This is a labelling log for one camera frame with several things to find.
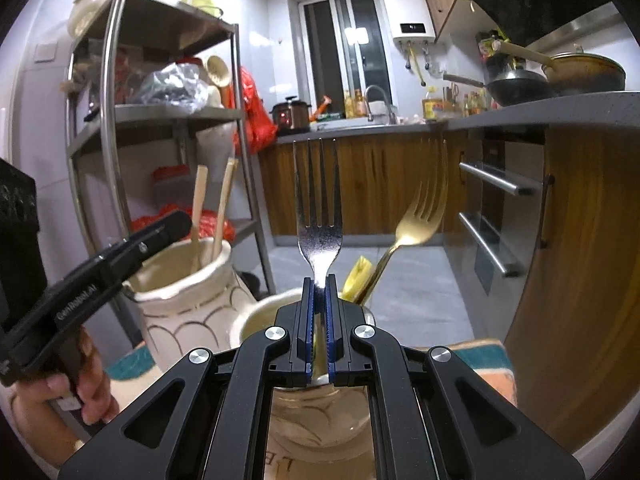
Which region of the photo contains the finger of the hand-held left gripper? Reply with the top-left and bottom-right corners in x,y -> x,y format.
94,239 -> 175,285
130,211 -> 193,247

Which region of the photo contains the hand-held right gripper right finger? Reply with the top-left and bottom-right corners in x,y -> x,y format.
325,272 -> 583,480

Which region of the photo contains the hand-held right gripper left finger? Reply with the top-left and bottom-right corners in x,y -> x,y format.
57,277 -> 316,480

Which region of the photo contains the wooden chopstick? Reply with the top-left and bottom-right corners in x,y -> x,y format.
191,165 -> 209,273
211,158 -> 239,261

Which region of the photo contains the white floral ceramic utensil holder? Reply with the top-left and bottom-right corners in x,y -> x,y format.
122,237 -> 376,480

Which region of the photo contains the green handle yellow corn utensil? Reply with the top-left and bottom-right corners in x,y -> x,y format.
342,256 -> 376,303

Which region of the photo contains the silver fork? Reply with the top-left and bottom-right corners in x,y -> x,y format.
293,139 -> 345,388

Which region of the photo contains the gold fork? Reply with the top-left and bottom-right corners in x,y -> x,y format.
357,142 -> 449,306

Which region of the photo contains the person's left hand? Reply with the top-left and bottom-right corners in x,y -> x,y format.
10,332 -> 120,456

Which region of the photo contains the red lid plastic container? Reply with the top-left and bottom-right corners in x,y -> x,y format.
151,165 -> 193,216

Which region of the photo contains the printed teal and peach cloth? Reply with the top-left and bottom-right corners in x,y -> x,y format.
50,337 -> 518,480

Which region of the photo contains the metal shelf rack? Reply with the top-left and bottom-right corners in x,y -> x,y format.
65,0 -> 276,351

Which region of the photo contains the silver plastic bag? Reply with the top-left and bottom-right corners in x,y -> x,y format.
135,62 -> 210,113

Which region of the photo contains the hanging red plastic bag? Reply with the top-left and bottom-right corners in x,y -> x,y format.
234,66 -> 278,155

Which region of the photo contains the wooden ladle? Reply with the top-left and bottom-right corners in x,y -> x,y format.
206,55 -> 232,88

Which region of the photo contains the dark red rice cooker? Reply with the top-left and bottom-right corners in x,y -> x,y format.
270,96 -> 312,136

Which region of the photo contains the group of seasoning bottles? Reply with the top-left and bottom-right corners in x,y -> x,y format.
344,89 -> 368,117

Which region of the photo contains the large white bowl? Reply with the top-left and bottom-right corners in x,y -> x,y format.
67,0 -> 121,38

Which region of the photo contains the sliding window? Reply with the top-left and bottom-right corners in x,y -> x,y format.
299,0 -> 393,111

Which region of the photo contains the steel sink faucet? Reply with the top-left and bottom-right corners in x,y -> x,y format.
364,85 -> 396,125

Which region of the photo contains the wooden kitchen base cabinet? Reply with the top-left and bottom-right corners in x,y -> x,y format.
257,90 -> 640,461

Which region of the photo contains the yellow cooking oil bottle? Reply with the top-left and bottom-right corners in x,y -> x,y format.
421,86 -> 446,121

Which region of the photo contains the white water heater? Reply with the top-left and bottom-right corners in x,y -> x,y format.
381,0 -> 437,45

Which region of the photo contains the black frying pan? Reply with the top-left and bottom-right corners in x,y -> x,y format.
442,69 -> 558,107

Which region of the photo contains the orange pot with lid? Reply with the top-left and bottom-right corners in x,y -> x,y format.
500,42 -> 627,96

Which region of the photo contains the built-in appliance steel handles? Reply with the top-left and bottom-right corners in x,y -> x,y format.
457,127 -> 551,296

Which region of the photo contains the wooden wall cabinet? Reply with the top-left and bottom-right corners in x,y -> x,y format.
417,0 -> 473,43

